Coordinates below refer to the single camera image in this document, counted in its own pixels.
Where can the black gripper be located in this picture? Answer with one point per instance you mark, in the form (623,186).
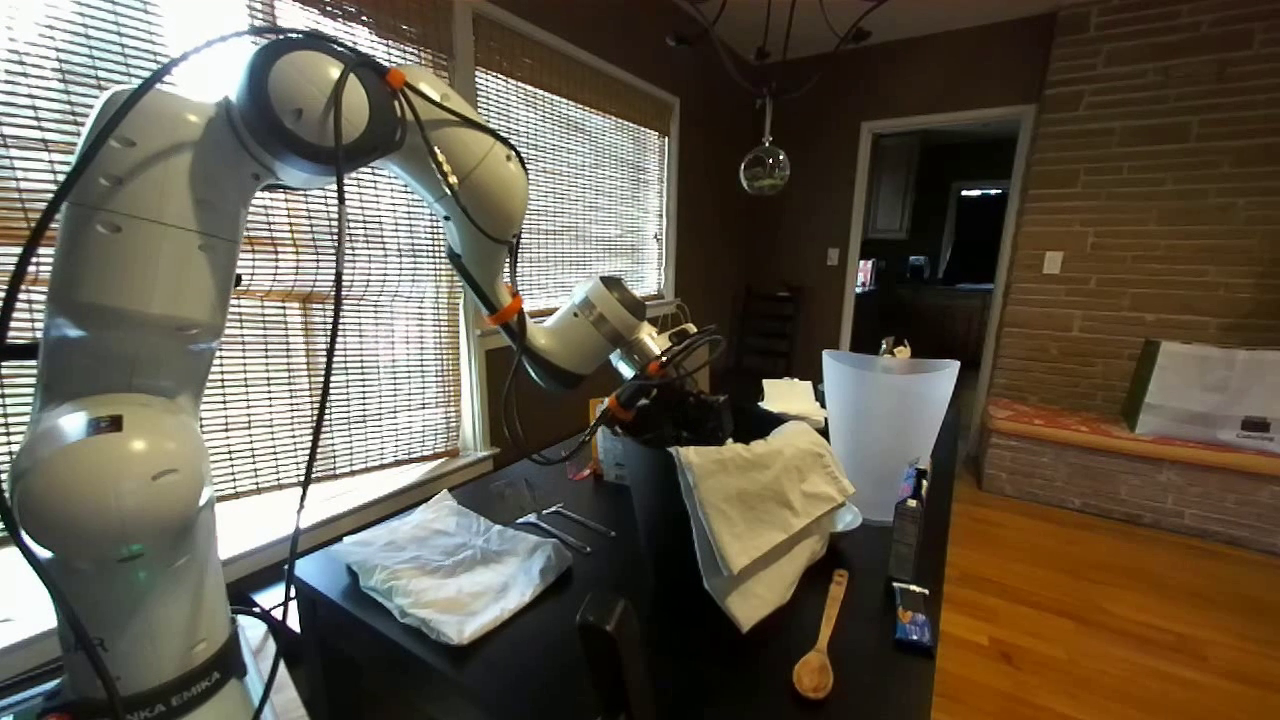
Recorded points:
(673,385)

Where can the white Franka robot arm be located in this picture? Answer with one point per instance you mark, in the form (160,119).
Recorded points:
(121,506)

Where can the small folded white cloth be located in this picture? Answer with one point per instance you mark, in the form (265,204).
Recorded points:
(795,400)

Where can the black bin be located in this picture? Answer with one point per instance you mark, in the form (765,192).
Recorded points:
(652,560)

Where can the translucent white bin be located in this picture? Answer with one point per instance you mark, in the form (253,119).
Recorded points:
(885,425)

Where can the pale blue crinkled cloth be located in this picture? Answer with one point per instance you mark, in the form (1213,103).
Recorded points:
(445,573)

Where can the dark small shelf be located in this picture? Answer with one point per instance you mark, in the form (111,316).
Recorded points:
(771,332)

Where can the silver metal tongs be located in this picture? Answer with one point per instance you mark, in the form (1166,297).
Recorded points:
(567,524)

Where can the narrow bamboo window blind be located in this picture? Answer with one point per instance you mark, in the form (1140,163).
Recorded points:
(603,202)

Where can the small white round object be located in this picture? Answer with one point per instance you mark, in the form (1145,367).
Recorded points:
(899,351)

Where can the hanging glass globe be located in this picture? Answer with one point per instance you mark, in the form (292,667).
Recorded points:
(765,171)

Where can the wide bamboo window blind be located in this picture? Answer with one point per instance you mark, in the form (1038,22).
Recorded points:
(402,375)

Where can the dark bottle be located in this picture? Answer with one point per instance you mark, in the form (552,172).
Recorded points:
(909,535)

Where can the black wooden table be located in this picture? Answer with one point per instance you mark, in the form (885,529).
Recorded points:
(867,625)

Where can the wooden spoon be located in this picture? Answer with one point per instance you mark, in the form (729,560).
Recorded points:
(815,670)

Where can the small black item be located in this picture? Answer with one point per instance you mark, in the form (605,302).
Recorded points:
(1254,425)

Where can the white door frame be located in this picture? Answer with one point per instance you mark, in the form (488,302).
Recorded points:
(853,243)

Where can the white light switch plate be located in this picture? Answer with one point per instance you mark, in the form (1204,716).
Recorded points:
(1053,263)

